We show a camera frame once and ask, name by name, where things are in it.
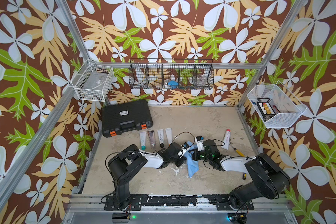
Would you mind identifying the black box yellow items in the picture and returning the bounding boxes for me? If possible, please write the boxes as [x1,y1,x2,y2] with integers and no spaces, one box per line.
[257,98,277,119]

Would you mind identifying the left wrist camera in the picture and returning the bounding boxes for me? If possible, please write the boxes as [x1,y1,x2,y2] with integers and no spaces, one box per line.
[177,142,192,158]

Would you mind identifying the white tube black cap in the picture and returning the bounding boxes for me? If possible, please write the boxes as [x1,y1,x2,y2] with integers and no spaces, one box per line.
[157,129,165,148]

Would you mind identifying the black tool case orange latches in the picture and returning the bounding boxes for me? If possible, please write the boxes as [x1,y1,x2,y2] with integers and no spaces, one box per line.
[102,99,153,138]

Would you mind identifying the yellow handle screwdriver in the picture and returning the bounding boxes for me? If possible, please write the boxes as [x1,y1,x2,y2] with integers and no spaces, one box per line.
[230,144,245,157]

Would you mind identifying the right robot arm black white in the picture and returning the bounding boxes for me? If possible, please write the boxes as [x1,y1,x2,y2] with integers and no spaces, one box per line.
[185,139,290,210]

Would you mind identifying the white tube orange cap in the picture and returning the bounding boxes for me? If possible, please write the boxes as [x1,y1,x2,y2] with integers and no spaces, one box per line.
[165,128,173,145]

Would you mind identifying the blue microfiber cloth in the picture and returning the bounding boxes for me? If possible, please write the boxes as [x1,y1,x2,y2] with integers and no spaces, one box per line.
[184,152,199,178]

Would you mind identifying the white tube pink cap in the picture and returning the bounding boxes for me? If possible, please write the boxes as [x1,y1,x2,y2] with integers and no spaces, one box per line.
[221,129,231,150]

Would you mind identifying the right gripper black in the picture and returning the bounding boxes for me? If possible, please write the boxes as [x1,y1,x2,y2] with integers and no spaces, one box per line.
[188,148,212,163]

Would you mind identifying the silver purple toothpaste tube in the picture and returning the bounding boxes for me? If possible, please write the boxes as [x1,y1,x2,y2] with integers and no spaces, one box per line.
[147,130,156,149]

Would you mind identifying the white tube teal cap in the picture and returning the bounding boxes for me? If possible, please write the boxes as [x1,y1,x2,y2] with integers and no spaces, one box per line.
[140,131,146,151]

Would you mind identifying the black wire basket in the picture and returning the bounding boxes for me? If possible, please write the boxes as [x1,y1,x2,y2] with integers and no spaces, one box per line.
[128,59,215,90]

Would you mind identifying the white wire basket left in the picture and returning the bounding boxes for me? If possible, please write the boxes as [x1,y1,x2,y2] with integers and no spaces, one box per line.
[71,60,115,102]

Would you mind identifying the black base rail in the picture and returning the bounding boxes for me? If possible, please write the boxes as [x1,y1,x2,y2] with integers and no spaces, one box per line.
[105,194,255,211]

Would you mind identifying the white wire basket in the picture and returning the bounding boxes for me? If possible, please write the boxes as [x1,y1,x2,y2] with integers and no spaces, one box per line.
[71,60,115,102]
[247,81,307,129]

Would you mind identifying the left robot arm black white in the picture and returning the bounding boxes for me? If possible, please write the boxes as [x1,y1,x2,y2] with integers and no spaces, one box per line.
[105,142,192,210]

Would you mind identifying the white wire basket right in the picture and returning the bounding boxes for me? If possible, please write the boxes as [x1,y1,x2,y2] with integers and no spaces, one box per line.
[247,81,307,129]

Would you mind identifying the blue object in basket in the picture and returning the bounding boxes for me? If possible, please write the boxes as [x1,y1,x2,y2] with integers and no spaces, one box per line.
[168,80,179,88]

